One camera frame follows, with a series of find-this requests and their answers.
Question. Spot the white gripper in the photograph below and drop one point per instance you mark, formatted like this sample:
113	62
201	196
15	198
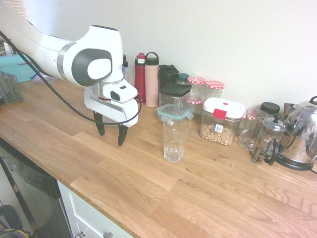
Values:
116	111

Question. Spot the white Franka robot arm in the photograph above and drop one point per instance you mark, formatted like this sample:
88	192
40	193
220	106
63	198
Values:
49	53

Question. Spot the red water bottle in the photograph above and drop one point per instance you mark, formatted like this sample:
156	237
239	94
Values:
140	79

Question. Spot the pink bottle with black lid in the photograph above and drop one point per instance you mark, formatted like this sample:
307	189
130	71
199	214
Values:
151	84

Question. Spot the dark capped bluish bottle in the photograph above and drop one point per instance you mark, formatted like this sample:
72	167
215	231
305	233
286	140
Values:
125	67

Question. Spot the clear glass tumbler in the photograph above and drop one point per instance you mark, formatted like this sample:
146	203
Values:
175	141

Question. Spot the glass container teal lid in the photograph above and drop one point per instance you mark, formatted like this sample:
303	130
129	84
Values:
173	110

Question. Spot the clear container square black lid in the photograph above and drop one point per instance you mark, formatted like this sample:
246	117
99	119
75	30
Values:
174	90

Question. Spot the black shaker bottle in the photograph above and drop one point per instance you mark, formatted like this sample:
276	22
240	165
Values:
167	74

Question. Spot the clear plastic bag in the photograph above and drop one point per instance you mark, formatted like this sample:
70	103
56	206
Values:
42	78

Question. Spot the jar with red checkered lid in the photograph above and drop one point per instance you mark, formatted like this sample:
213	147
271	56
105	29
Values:
194	104
196	85
251	115
214	89

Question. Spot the jar with green lid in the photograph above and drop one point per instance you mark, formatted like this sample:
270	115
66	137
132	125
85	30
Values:
182	78

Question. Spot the white cabinet drawer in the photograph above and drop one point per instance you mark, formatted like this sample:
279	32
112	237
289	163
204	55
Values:
86	215

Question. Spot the black dishwasher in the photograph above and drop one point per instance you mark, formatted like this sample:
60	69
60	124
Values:
34	188

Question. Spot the metal drawer knob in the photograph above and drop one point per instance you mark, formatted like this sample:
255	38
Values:
80	234
107	234

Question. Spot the cereal container white red lid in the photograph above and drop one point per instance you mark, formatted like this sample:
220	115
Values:
219	124

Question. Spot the grey plastic basket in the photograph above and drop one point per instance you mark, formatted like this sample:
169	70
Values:
10	89

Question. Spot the teal box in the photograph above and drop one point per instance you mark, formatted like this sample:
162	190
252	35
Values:
15	67

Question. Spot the clear glass mug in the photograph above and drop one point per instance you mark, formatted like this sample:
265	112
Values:
252	131

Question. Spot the glass French press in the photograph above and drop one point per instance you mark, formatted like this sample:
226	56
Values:
268	141

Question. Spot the jar with black lid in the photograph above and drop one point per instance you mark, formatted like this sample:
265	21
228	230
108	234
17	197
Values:
270	107

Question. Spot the stainless steel electric kettle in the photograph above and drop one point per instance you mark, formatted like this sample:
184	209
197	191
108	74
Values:
297	134

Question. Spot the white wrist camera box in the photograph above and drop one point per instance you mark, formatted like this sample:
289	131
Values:
123	93

